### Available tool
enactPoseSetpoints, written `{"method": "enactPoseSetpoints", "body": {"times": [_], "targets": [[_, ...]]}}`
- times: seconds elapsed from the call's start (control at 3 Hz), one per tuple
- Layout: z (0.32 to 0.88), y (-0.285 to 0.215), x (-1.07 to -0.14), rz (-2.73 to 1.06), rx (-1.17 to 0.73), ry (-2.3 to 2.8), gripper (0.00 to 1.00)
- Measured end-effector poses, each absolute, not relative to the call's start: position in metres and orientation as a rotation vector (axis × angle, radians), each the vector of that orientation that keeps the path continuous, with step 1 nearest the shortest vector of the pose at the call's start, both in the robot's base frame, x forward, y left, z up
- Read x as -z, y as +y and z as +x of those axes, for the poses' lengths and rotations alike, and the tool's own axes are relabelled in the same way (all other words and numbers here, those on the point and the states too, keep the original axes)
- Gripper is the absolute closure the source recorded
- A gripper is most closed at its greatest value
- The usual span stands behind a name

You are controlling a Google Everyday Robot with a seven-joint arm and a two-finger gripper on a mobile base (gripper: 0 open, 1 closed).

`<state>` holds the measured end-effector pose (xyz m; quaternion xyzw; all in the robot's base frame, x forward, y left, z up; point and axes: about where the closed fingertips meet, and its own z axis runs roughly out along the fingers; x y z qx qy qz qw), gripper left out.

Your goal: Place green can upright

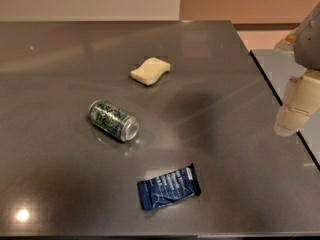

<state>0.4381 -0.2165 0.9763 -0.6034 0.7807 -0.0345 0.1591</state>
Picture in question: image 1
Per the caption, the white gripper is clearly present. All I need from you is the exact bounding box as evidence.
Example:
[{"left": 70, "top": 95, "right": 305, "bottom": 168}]
[{"left": 274, "top": 3, "right": 320, "bottom": 137}]

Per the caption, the green soda can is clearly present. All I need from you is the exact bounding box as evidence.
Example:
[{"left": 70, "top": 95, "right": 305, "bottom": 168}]
[{"left": 88, "top": 100, "right": 139, "bottom": 142}]

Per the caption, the grey side table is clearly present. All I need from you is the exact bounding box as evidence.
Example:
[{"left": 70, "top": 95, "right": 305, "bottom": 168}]
[{"left": 250, "top": 49, "right": 320, "bottom": 169}]

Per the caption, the yellow sponge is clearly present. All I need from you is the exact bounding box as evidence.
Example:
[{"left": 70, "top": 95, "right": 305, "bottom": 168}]
[{"left": 130, "top": 57, "right": 171, "bottom": 86}]

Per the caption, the blue snack wrapper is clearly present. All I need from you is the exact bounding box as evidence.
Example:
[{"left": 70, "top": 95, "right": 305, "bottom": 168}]
[{"left": 137, "top": 164, "right": 201, "bottom": 211}]

